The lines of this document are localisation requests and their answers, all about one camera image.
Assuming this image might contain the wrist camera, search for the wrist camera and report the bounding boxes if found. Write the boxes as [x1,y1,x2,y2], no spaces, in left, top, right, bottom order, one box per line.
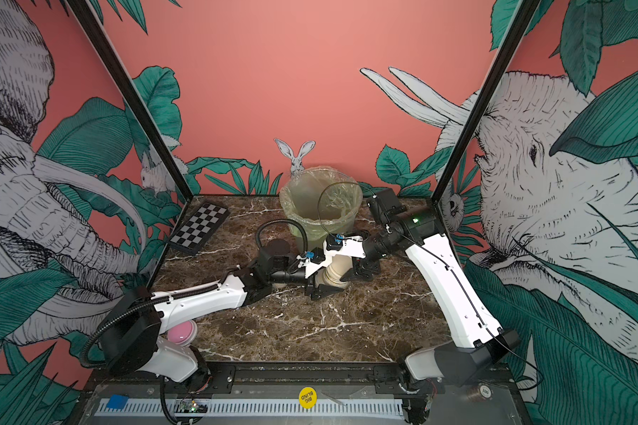
[300,247,331,279]
[324,234,366,259]

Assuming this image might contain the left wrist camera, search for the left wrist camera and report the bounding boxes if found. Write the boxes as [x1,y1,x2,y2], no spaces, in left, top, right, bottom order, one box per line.
[300,247,331,279]

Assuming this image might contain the pink round button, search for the pink round button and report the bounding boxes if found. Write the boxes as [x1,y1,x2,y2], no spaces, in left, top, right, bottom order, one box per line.
[167,321,198,346]

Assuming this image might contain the small green circuit board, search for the small green circuit board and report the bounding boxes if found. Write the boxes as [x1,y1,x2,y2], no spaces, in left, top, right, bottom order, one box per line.
[175,400,208,414]

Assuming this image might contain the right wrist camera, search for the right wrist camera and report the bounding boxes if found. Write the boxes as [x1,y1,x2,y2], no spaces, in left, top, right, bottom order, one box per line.
[324,234,366,259]

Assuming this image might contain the black white checkerboard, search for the black white checkerboard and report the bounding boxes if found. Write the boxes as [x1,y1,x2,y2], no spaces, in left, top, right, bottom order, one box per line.
[168,201,230,256]

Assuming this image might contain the white bin with green bag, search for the white bin with green bag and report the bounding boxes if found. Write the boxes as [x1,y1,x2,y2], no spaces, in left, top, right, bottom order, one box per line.
[279,166,363,250]

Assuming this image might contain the white slotted cable duct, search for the white slotted cable duct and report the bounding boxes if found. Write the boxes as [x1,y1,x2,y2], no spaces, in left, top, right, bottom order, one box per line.
[93,398,404,419]

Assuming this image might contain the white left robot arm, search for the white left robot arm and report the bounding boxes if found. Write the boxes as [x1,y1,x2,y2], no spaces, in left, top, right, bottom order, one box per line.
[80,239,352,383]

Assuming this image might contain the rice jar with beige lid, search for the rice jar with beige lid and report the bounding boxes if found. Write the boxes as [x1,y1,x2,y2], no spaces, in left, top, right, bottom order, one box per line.
[317,255,353,290]

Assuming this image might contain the blue tape piece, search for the blue tape piece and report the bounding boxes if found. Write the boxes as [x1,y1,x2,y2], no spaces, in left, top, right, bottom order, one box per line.
[106,394,129,411]

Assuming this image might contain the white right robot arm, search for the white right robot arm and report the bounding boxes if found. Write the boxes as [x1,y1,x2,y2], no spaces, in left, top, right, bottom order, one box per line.
[363,207,520,385]

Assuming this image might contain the yellow round sticker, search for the yellow round sticker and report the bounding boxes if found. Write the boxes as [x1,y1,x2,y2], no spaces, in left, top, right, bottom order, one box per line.
[298,387,318,410]

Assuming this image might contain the copper wire spool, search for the copper wire spool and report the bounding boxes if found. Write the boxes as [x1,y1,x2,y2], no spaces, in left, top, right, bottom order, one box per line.
[466,384,493,402]

